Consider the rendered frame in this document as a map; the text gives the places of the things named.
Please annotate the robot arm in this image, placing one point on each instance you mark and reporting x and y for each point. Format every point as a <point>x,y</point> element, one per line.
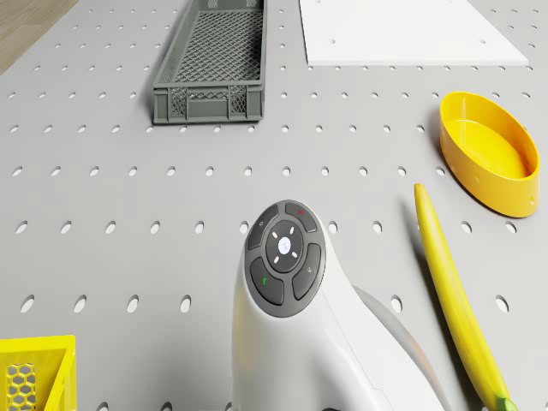
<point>291,342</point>

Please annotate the dark grey basket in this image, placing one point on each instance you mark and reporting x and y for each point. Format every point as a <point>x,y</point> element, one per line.
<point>205,109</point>

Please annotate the banana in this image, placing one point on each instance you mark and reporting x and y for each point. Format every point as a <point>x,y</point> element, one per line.
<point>454,299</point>

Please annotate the white board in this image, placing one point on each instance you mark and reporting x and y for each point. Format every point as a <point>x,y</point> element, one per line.
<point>406,30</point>

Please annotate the yellow bowl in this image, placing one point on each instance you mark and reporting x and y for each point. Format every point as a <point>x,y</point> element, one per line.
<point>505,188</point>

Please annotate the yellow basket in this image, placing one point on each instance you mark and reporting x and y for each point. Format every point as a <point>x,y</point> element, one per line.
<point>55,355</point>

